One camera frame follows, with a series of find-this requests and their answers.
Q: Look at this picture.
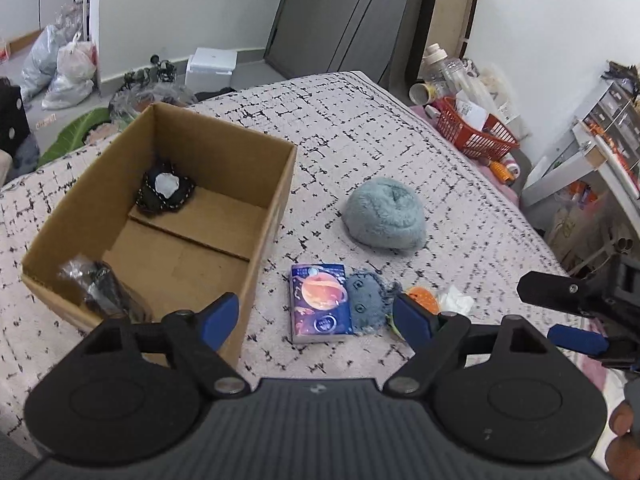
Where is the person's right hand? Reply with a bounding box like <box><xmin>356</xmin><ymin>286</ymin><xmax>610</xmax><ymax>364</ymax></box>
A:
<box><xmin>605</xmin><ymin>401</ymin><xmax>640</xmax><ymax>480</ymax></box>

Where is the black beaded scrunchie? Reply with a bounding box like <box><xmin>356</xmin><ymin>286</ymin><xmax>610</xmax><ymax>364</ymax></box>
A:
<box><xmin>136</xmin><ymin>158</ymin><xmax>196</xmax><ymax>217</ymax></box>

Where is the clear crumpled plastic bag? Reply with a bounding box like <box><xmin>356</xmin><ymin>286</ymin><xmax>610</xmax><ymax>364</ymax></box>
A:
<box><xmin>108</xmin><ymin>81</ymin><xmax>198</xmax><ymax>128</ymax></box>

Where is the black item in plastic bag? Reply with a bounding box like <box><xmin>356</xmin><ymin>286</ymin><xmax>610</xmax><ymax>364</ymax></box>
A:
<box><xmin>58</xmin><ymin>255</ymin><xmax>152</xmax><ymax>323</ymax></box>

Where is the orange burger toy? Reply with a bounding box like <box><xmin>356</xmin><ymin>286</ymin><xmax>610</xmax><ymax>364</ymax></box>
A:
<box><xmin>406</xmin><ymin>286</ymin><xmax>440</xmax><ymax>315</ymax></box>

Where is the planet print tissue pack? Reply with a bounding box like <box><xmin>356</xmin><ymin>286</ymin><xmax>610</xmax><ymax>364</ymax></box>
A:
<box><xmin>288</xmin><ymin>263</ymin><xmax>352</xmax><ymax>344</ymax></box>

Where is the clear plastic bottle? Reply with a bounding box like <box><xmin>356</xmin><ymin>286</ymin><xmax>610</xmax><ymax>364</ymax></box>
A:
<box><xmin>420</xmin><ymin>44</ymin><xmax>477</xmax><ymax>103</ymax></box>

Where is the white foam box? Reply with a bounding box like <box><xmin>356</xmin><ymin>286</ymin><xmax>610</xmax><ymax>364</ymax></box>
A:
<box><xmin>184</xmin><ymin>47</ymin><xmax>238</xmax><ymax>93</ymax></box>

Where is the green leaf cartoon rug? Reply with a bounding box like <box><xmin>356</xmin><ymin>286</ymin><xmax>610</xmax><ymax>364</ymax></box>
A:
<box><xmin>38</xmin><ymin>107</ymin><xmax>127</xmax><ymax>167</ymax></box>

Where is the brown cardboard box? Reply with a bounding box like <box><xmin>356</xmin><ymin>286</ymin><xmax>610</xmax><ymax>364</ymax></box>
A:
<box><xmin>22</xmin><ymin>104</ymin><xmax>296</xmax><ymax>364</ymax></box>

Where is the dark grey door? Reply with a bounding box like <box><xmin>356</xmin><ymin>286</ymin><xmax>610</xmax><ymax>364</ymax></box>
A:
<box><xmin>265</xmin><ymin>0</ymin><xmax>416</xmax><ymax>82</ymax></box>

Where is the white plastic shopping bag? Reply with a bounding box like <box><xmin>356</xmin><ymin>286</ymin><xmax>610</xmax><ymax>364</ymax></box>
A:
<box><xmin>41</xmin><ymin>32</ymin><xmax>96</xmax><ymax>110</ymax></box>

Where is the grey garbage bag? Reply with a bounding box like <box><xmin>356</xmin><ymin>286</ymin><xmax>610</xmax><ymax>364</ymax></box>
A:
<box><xmin>21</xmin><ymin>24</ymin><xmax>66</xmax><ymax>102</ymax></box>

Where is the small blue plush toy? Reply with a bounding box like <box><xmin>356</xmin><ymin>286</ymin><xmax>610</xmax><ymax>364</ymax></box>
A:
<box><xmin>345</xmin><ymin>271</ymin><xmax>402</xmax><ymax>335</ymax></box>

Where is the red plastic basket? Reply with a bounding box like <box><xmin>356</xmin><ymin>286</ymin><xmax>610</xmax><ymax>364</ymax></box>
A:
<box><xmin>435</xmin><ymin>96</ymin><xmax>520</xmax><ymax>160</ymax></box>

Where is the brown framed board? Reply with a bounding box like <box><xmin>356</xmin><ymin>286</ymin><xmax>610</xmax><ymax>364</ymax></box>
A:
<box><xmin>405</xmin><ymin>0</ymin><xmax>477</xmax><ymax>82</ymax></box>

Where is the blue fluffy plush ball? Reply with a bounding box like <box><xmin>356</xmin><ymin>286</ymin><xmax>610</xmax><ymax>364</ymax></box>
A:
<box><xmin>342</xmin><ymin>178</ymin><xmax>426</xmax><ymax>252</ymax></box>

